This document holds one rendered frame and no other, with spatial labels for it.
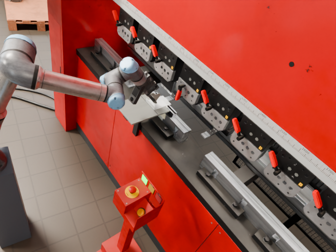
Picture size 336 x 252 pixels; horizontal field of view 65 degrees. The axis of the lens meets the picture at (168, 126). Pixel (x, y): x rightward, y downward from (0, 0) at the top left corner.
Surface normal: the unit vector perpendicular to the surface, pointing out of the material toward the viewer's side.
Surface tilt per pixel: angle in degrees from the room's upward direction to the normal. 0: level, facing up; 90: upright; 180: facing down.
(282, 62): 90
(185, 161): 0
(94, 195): 0
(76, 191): 0
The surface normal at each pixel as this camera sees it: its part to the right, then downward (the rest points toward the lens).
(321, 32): -0.76, 0.30
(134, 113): 0.24, -0.69
